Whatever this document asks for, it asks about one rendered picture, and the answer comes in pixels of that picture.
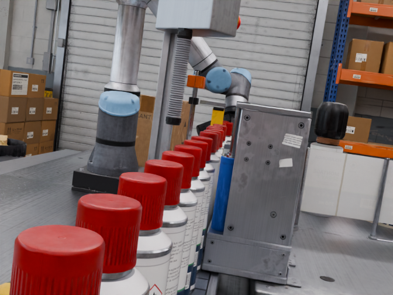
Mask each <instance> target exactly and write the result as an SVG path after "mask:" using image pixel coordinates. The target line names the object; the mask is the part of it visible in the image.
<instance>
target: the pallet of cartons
mask: <svg viewBox="0 0 393 295"><path fill-rule="evenodd" d="M45 86H46V76H45V75H40V74H32V73H24V72H20V71H11V70H3V69H0V135H7V136H8V138H11V139H17V140H21V141H24V142H26V143H27V147H26V155H25V157H28V156H34V155H40V154H44V153H50V152H53V145H54V135H55V129H56V119H57V112H58V101H59V99H58V98H50V97H45V96H44V92H45Z"/></svg>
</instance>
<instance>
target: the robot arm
mask: <svg viewBox="0 0 393 295"><path fill-rule="evenodd" d="M116 1H117V3H118V15H117V21H116V31H115V41H114V47H113V57H112V67H111V77H110V82H109V83H107V85H105V86H104V92H103V93H102V94H101V96H100V99H99V102H98V105H99V110H98V122H97V129H96V141H95V146H94V148H93V150H92V153H91V155H90V157H89V159H88V163H87V170H88V171H90V172H91V173H95V174H99V175H103V176H111V177H120V175H121V174H122V173H127V172H138V169H139V165H138V162H137V156H136V151H135V141H136V132H137V122H138V116H139V109H140V104H139V103H140V90H139V88H138V87H137V77H138V72H139V62H140V53H141V48H142V38H143V29H144V20H145V14H146V9H147V8H148V7H149V9H150V10H151V12H152V13H153V15H154V16H155V17H156V18H157V11H158V2H159V0H116ZM190 43H191V44H190V45H191V46H190V51H189V60H188V62H189V64H190V65H191V67H192V68H193V69H194V71H195V70H200V71H201V75H200V76H202V77H205V78H206V81H205V88H204V89H205V90H208V91H210V92H212V93H215V94H223V95H226V97H225V104H226V107H224V110H225V111H224V116H223V121H229V122H232V123H234V118H235V110H236V103H237V101H241V102H248V100H249V93H250V88H251V74H250V72H249V71H248V70H246V69H244V68H234V69H233V70H231V71H230V72H228V71H227V69H225V68H223V66H222V65H221V64H220V62H219V60H218V59H217V58H216V56H215V55H214V54H213V52H212V50H211V49H210V48H209V46H208V45H207V44H206V42H205V41H204V39H203V38H202V37H192V39H191V42H190ZM194 75H195V74H194V72H193V76H194ZM209 125H211V121H208V122H205V123H202V124H200V125H197V126H196V132H197V134H198V136H199V133H200V131H204V130H206V127H208V126H209Z"/></svg>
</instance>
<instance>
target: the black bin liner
mask: <svg viewBox="0 0 393 295"><path fill-rule="evenodd" d="M7 145H8V146H7ZM7 145H0V156H5V155H8V156H10V155H11V156H13V157H16V156H17V157H20V156H21V157H22V156H23V157H25V155H26V147H27V143H26V142H24V141H21V140H17V139H11V138H7Z"/></svg>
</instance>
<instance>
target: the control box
mask: <svg viewBox="0 0 393 295"><path fill-rule="evenodd" d="M240 3H241V0H159V2H158V11H157V19H156V29H157V30H161V31H164V32H168V33H172V34H178V28H187V29H192V30H193V32H192V37H235V36H236V31H237V25H238V23H239V11H240Z"/></svg>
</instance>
